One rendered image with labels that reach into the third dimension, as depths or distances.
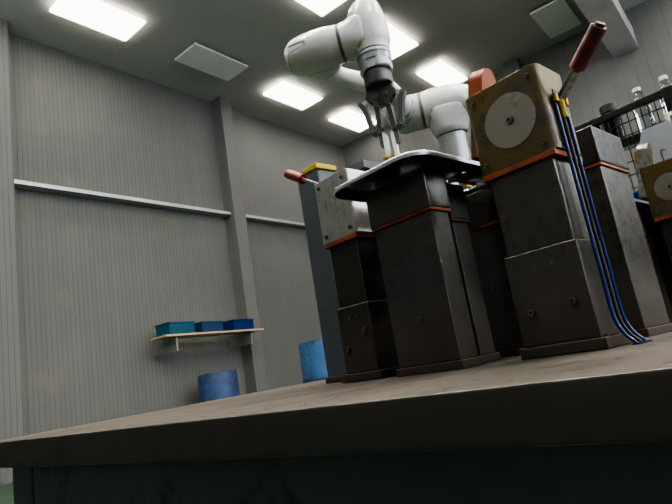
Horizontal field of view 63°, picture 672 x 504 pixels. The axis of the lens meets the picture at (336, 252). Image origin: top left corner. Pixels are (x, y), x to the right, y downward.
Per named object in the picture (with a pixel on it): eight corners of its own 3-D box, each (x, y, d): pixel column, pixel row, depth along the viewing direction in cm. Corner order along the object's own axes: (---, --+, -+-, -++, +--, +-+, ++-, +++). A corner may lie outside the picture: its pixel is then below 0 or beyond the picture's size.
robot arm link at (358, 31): (395, 59, 149) (350, 72, 152) (385, 9, 152) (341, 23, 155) (389, 38, 139) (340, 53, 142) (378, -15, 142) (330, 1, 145)
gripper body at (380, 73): (357, 73, 142) (363, 106, 140) (388, 62, 139) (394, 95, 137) (367, 85, 149) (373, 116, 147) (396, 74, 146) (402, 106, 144)
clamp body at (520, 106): (635, 349, 58) (554, 48, 66) (520, 364, 68) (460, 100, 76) (662, 342, 64) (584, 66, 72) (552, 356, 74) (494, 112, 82)
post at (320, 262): (350, 380, 106) (316, 168, 115) (325, 383, 111) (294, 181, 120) (377, 375, 111) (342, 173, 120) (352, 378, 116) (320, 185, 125)
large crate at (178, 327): (182, 336, 902) (181, 324, 906) (196, 332, 880) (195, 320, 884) (155, 338, 863) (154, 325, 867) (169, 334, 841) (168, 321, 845)
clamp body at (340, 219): (381, 381, 86) (344, 167, 94) (333, 387, 95) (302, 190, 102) (411, 375, 91) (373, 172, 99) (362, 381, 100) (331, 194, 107)
